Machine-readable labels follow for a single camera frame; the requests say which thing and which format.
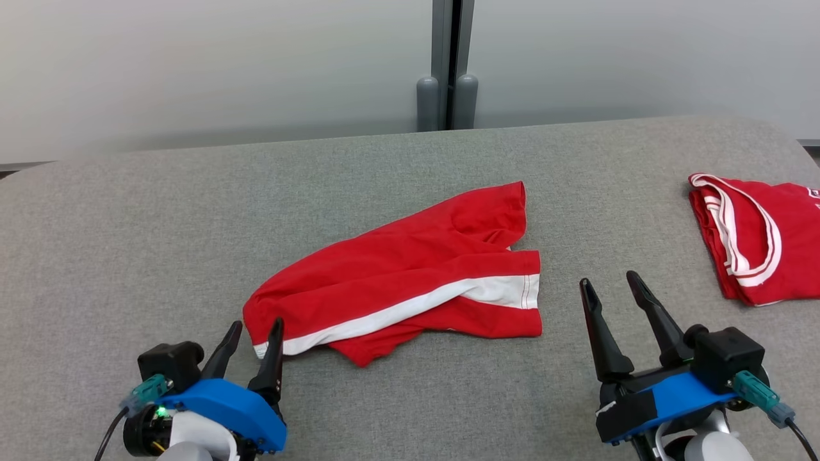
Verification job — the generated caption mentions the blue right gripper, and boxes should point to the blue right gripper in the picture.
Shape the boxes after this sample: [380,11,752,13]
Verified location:
[579,270,739,461]

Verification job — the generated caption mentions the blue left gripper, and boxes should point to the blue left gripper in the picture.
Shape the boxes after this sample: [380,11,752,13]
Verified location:
[122,318,288,458]

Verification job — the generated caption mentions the red jersey with white trim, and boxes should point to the red jersey with white trim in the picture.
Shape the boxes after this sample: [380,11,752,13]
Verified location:
[688,173,820,307]

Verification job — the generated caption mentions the red shorts with white stripe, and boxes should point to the red shorts with white stripe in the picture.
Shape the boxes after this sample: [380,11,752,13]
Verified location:
[242,181,545,368]

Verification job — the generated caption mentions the green left camera connector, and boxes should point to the green left camera connector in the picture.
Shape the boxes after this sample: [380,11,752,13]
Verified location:
[120,375,173,417]

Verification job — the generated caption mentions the green camera connector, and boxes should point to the green camera connector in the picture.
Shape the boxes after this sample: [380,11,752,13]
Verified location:
[120,375,173,417]
[732,370,797,429]

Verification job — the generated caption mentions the green right camera connector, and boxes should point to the green right camera connector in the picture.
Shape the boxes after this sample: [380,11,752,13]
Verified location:
[732,370,797,429]

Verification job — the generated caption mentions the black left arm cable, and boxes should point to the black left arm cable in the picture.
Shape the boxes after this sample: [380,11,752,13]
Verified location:
[94,407,130,461]

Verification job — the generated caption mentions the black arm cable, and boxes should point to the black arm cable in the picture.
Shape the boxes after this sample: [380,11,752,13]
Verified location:
[94,407,130,461]
[785,416,820,461]

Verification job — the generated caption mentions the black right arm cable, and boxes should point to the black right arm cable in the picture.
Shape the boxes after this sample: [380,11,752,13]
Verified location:
[785,416,820,461]

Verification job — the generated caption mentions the grey cylindrical post foot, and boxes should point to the grey cylindrical post foot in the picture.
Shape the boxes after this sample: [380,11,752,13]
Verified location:
[416,76,441,133]
[454,74,480,131]

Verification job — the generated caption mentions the grey partition post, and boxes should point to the grey partition post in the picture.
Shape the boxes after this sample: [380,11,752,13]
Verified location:
[430,0,477,131]

